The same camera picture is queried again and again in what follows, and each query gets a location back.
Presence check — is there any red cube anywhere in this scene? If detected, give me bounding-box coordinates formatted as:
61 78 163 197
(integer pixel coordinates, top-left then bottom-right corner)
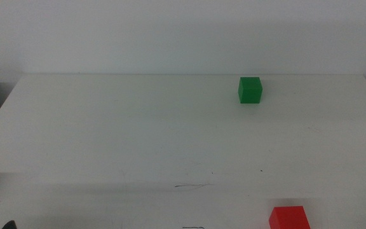
268 205 311 229

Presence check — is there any green cube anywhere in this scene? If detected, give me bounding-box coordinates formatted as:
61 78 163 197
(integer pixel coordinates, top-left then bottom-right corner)
238 76 263 104

